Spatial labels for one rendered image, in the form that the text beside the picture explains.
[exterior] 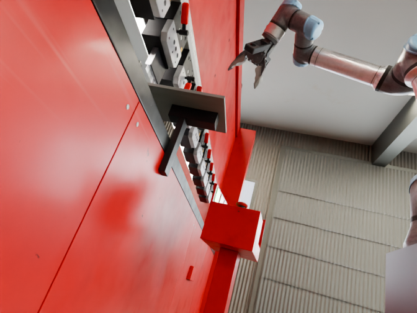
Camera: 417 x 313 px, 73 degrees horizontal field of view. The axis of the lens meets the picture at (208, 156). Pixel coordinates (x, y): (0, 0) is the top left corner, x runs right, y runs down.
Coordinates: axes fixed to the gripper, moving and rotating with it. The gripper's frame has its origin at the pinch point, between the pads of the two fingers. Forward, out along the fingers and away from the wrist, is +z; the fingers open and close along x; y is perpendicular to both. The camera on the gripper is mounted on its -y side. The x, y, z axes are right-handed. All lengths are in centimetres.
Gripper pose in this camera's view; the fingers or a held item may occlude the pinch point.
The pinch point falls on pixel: (239, 79)
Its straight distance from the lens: 122.1
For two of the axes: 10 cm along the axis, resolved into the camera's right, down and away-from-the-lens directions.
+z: -5.4, 7.9, 2.9
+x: -7.1, -6.2, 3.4
